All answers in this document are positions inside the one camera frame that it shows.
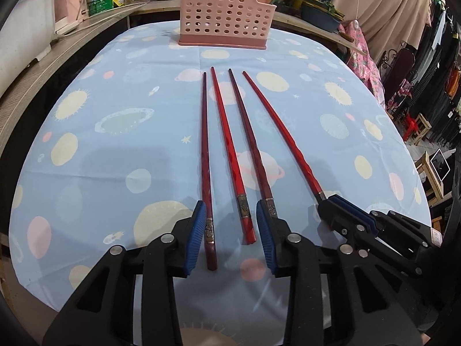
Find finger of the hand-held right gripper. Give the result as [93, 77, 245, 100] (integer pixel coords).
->
[329, 195, 433, 249]
[319, 200, 424, 278]

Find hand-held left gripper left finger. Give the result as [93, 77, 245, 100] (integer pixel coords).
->
[42, 200, 207, 346]

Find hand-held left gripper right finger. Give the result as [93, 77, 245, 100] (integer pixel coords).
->
[256, 199, 424, 346]

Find dark maroon chopstick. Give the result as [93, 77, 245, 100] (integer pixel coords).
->
[202, 71, 218, 272]
[228, 68, 279, 221]

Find red chopstick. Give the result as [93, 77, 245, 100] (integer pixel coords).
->
[210, 65, 257, 246]
[242, 71, 328, 202]

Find pink perforated utensil holder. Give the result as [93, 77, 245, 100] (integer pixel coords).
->
[179, 0, 277, 50]

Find white framed tablet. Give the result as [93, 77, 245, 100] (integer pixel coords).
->
[430, 148, 452, 181]

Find small wooden stool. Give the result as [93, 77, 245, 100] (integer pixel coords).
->
[411, 113, 433, 146]

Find blue planet print tablecloth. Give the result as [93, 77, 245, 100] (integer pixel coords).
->
[9, 22, 433, 346]

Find hanging clothes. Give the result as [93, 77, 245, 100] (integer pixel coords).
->
[414, 0, 461, 150]

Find pink floral cloth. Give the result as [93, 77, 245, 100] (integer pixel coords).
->
[344, 20, 386, 110]

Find dark wooden chair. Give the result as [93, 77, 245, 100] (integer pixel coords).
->
[382, 48, 420, 110]

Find blue basin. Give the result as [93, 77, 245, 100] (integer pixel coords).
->
[300, 1, 345, 34]

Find beige curtain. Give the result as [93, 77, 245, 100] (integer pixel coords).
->
[330, 0, 434, 66]

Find pink appliance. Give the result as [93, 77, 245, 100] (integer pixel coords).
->
[53, 0, 90, 33]

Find white plastic bin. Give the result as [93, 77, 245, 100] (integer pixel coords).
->
[0, 0, 60, 98]

